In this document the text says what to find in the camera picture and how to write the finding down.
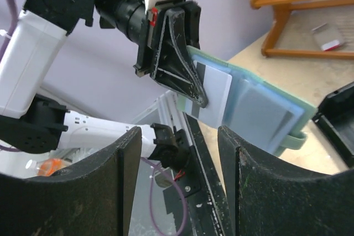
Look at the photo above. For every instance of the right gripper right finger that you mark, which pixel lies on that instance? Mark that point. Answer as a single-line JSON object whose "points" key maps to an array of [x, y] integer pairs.
{"points": [[269, 196]]}

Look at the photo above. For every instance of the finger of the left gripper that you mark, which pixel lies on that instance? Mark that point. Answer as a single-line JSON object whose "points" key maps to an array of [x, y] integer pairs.
{"points": [[172, 66]]}

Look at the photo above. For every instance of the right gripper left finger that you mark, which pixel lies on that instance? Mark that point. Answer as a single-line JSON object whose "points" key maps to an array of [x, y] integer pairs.
{"points": [[91, 197]]}

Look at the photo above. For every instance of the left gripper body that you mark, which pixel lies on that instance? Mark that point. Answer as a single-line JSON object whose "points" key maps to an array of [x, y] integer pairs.
{"points": [[150, 29]]}

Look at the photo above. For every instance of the silver card edgewise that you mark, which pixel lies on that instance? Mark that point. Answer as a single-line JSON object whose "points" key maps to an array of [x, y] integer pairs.
{"points": [[217, 86]]}

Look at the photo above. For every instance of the green card holder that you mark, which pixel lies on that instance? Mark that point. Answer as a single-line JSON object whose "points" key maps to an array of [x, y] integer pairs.
{"points": [[258, 111]]}

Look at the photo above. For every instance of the orange plastic bottle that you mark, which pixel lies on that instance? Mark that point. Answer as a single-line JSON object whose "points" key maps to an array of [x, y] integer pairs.
{"points": [[46, 167]]}

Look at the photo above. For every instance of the black plastic bin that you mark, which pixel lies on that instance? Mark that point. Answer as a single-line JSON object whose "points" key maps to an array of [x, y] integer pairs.
{"points": [[334, 118]]}

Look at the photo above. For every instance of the wooden rack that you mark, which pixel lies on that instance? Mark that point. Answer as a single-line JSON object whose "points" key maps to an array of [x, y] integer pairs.
{"points": [[293, 20]]}

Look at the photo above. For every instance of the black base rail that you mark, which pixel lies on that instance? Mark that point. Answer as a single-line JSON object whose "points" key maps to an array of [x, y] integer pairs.
{"points": [[207, 212]]}

